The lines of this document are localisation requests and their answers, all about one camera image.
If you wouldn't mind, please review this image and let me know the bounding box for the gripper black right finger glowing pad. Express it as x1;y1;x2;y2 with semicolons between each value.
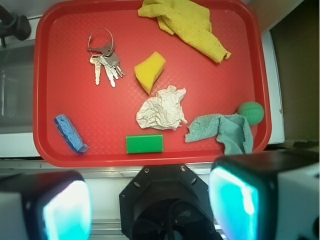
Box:
209;149;320;240

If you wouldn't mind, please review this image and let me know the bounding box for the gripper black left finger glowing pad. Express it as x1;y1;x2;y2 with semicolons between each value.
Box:
0;170;93;240

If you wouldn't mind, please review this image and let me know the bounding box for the crumpled white paper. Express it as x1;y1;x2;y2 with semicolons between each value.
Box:
136;85;188;131

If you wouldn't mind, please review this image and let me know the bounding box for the blue sponge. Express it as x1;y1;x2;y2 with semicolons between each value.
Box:
54;114;89;155

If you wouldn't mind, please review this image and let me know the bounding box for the teal cloth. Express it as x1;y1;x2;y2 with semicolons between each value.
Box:
185;113;254;155

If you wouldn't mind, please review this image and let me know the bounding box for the green ball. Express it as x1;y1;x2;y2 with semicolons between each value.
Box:
237;101;265;126

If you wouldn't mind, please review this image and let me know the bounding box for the green rectangular block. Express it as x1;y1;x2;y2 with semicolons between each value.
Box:
126;134;164;154

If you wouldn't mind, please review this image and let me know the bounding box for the yellow sponge wedge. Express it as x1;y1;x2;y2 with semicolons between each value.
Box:
134;51;166;95

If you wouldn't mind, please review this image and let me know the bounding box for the silver key bunch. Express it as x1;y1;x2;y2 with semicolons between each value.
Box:
86;27;126;88

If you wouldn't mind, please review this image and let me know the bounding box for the black clamp knob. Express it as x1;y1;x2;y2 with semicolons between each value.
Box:
0;5;32;48

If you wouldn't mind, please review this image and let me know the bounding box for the yellow cloth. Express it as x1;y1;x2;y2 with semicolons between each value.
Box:
137;0;232;64

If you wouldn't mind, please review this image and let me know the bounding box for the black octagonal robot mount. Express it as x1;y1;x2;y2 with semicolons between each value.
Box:
119;164;223;240

